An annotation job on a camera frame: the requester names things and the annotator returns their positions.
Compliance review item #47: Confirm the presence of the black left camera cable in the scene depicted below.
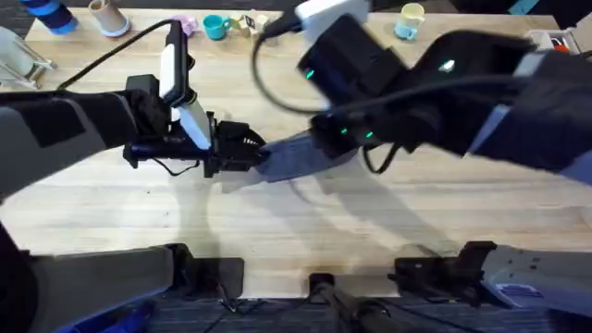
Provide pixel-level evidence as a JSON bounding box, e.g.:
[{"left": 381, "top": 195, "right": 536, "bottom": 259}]
[{"left": 56, "top": 18, "right": 176, "bottom": 91}]

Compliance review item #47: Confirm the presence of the pink cup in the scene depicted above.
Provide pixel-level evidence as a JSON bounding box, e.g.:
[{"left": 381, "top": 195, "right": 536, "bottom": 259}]
[{"left": 171, "top": 14, "right": 201, "bottom": 38}]

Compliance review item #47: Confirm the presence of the black right camera cable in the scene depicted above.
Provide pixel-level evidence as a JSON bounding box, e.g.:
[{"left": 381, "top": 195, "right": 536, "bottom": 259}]
[{"left": 251, "top": 18, "right": 334, "bottom": 117}]

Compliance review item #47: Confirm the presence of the teal cup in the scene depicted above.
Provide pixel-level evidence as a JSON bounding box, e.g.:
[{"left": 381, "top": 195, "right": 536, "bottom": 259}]
[{"left": 202, "top": 14, "right": 232, "bottom": 42}]

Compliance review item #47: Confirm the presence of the left wrist upright plate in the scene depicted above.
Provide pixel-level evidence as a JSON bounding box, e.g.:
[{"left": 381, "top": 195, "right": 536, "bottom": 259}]
[{"left": 177, "top": 98, "right": 213, "bottom": 152}]

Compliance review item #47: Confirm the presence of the heap of toy blocks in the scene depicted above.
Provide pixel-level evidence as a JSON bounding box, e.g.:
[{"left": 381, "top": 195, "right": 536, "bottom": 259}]
[{"left": 229, "top": 12, "right": 272, "bottom": 39}]

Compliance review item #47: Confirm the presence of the clear plastic stand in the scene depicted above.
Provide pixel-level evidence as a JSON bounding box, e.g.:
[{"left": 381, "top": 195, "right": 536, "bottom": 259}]
[{"left": 0, "top": 25, "right": 58, "bottom": 91}]

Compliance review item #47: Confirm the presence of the black camera cable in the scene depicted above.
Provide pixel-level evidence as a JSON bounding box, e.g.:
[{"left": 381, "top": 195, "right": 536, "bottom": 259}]
[
  {"left": 251, "top": 18, "right": 334, "bottom": 117},
  {"left": 56, "top": 18, "right": 176, "bottom": 91}
]

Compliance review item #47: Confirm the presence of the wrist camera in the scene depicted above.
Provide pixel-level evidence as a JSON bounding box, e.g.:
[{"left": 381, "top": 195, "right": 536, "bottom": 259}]
[
  {"left": 158, "top": 19, "right": 196, "bottom": 108},
  {"left": 294, "top": 0, "right": 372, "bottom": 43}
]

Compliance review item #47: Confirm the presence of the black stand post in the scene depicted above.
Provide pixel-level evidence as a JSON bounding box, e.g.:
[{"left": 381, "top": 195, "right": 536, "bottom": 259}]
[{"left": 307, "top": 272, "right": 400, "bottom": 333}]

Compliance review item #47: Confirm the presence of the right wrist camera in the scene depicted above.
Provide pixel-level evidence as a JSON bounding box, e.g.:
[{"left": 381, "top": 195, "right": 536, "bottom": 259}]
[{"left": 294, "top": 0, "right": 372, "bottom": 43}]

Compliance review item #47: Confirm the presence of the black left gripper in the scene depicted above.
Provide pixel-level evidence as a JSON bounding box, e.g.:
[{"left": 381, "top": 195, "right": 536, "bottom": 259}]
[{"left": 122, "top": 73, "right": 271, "bottom": 179}]

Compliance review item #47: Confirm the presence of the box of small tools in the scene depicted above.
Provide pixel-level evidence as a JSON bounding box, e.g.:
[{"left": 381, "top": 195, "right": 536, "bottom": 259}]
[{"left": 524, "top": 27, "right": 585, "bottom": 57}]

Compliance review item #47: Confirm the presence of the blue striped cylinder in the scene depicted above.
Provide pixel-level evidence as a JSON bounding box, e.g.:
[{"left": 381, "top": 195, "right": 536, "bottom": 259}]
[{"left": 18, "top": 0, "right": 80, "bottom": 36}]

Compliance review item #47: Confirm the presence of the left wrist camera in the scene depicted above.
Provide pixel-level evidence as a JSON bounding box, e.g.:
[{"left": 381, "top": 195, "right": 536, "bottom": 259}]
[{"left": 158, "top": 19, "right": 196, "bottom": 108}]

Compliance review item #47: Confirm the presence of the beige cup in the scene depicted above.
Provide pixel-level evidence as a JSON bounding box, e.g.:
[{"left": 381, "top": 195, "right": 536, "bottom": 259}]
[{"left": 87, "top": 0, "right": 132, "bottom": 39}]

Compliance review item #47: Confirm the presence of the blue-grey soft zip bag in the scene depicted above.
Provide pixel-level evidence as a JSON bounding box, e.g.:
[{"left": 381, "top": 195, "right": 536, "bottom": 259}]
[{"left": 255, "top": 130, "right": 360, "bottom": 183}]

